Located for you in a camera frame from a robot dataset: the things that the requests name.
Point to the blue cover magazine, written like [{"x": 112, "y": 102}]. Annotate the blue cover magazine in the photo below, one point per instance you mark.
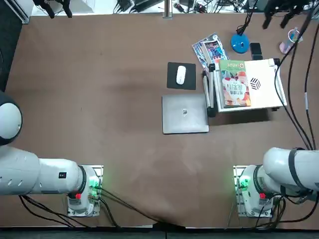
[{"x": 214, "y": 51}]

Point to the black mouse pad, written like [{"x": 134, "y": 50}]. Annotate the black mouse pad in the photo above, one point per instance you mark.
[{"x": 190, "y": 74}]

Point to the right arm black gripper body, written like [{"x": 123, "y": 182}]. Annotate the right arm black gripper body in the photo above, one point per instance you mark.
[{"x": 286, "y": 5}]

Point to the green cover recipe book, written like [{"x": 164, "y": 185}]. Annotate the green cover recipe book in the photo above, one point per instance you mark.
[{"x": 235, "y": 84}]

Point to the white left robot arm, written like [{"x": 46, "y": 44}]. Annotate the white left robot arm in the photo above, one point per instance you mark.
[{"x": 49, "y": 174}]

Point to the pink mesh pen cup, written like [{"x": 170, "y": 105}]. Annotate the pink mesh pen cup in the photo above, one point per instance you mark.
[{"x": 285, "y": 47}]

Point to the blue desk lamp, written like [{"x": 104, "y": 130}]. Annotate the blue desk lamp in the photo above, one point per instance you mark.
[{"x": 239, "y": 44}]

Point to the white folding laptop stand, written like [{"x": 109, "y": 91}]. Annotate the white folding laptop stand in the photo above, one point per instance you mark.
[{"x": 266, "y": 84}]

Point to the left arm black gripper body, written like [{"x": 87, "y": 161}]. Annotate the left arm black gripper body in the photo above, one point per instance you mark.
[{"x": 52, "y": 2}]

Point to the grey closed laptop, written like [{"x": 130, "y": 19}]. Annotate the grey closed laptop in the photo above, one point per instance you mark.
[{"x": 184, "y": 114}]

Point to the black foldable phone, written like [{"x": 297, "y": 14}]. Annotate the black foldable phone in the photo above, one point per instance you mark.
[{"x": 256, "y": 49}]

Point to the manga art magazine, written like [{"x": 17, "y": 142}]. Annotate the manga art magazine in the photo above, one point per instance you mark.
[{"x": 199, "y": 53}]

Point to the white computer mouse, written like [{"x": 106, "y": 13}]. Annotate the white computer mouse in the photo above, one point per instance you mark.
[{"x": 181, "y": 74}]

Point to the aluminium rail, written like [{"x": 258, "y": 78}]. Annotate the aluminium rail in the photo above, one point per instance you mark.
[{"x": 23, "y": 15}]

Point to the blue pen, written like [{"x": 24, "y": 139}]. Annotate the blue pen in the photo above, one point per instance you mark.
[{"x": 294, "y": 35}]

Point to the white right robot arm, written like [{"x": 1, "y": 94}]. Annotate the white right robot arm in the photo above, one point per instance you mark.
[{"x": 279, "y": 171}]

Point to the aluminium profile post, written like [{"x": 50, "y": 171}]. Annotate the aluminium profile post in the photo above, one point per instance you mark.
[{"x": 167, "y": 8}]

